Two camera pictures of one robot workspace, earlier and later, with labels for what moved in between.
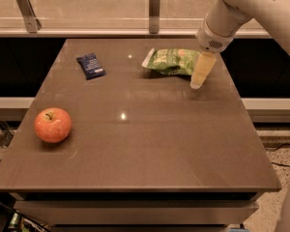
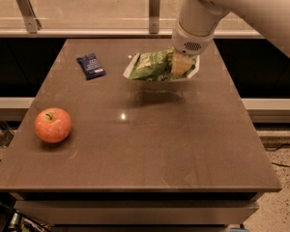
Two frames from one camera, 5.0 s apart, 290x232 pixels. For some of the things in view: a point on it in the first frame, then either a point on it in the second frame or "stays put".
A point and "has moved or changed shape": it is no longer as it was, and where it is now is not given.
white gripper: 213,39 to 189,43
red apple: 52,125 stays put
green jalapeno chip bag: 173,61 has moved or changed shape
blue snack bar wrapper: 90,66 stays put
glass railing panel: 101,7 stays put
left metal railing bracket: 33,24 stays put
